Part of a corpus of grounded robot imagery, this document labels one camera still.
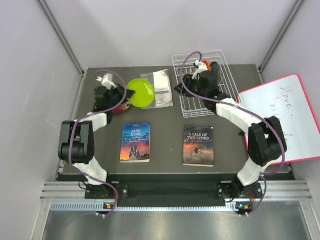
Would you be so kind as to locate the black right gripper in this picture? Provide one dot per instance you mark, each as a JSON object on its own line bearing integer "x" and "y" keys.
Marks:
{"x": 180, "y": 89}

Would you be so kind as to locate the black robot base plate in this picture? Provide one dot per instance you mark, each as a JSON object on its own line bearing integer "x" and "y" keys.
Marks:
{"x": 211, "y": 190}

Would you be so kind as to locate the Canon setup guide booklet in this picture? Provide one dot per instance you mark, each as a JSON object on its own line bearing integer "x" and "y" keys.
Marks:
{"x": 160, "y": 80}

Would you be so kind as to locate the pink framed whiteboard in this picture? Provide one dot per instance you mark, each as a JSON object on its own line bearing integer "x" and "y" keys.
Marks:
{"x": 286, "y": 99}

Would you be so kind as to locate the red floral plate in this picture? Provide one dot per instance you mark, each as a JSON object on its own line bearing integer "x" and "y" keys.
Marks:
{"x": 122, "y": 108}

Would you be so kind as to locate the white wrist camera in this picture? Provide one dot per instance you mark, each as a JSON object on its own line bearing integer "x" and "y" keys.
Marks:
{"x": 200, "y": 67}
{"x": 107, "y": 81}

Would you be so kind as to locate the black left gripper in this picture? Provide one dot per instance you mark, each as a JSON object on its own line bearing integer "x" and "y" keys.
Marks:
{"x": 119, "y": 90}

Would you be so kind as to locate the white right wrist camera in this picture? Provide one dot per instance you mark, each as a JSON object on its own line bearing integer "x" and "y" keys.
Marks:
{"x": 200, "y": 67}

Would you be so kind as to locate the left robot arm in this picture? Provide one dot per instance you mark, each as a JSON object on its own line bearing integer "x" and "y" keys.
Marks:
{"x": 77, "y": 145}

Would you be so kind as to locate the Jane Eyre book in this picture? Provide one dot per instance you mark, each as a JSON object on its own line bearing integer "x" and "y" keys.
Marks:
{"x": 135, "y": 143}

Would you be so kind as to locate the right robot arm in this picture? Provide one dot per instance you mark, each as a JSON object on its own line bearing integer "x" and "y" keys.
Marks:
{"x": 266, "y": 141}

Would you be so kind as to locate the orange plate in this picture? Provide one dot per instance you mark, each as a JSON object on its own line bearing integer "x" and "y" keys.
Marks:
{"x": 207, "y": 65}

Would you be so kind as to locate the aluminium front rail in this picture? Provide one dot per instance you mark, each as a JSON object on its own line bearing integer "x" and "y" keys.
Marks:
{"x": 69, "y": 196}

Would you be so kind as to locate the lime green plate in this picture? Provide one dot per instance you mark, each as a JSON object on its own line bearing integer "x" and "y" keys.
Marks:
{"x": 144, "y": 94}

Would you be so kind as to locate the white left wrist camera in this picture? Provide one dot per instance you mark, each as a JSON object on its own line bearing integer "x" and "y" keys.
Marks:
{"x": 107, "y": 81}

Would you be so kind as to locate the Tale of Two Cities book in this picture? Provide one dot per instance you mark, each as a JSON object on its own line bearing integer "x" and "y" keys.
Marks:
{"x": 198, "y": 146}

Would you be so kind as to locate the black plate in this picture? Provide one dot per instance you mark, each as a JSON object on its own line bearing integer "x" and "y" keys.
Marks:
{"x": 216, "y": 70}

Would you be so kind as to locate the white wire dish rack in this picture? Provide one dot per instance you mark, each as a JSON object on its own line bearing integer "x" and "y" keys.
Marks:
{"x": 192, "y": 107}

